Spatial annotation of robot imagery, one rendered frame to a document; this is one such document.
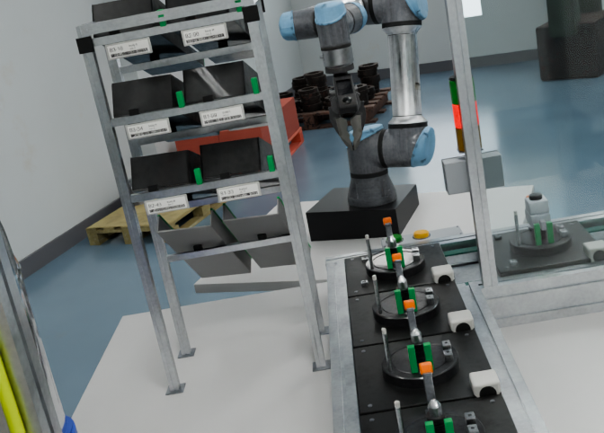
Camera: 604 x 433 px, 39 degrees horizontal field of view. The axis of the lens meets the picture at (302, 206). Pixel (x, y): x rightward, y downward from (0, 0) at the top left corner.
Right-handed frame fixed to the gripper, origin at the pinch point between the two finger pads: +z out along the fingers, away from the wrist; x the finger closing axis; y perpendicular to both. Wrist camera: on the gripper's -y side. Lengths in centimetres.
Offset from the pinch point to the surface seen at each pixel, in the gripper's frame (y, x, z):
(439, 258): -18.0, -15.7, 26.3
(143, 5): -36, 36, -44
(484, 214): -36.5, -24.6, 10.6
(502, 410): -86, -16, 26
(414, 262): -22.7, -9.4, 24.4
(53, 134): 372, 202, 45
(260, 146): -35.6, 19.1, -11.9
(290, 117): 535, 47, 94
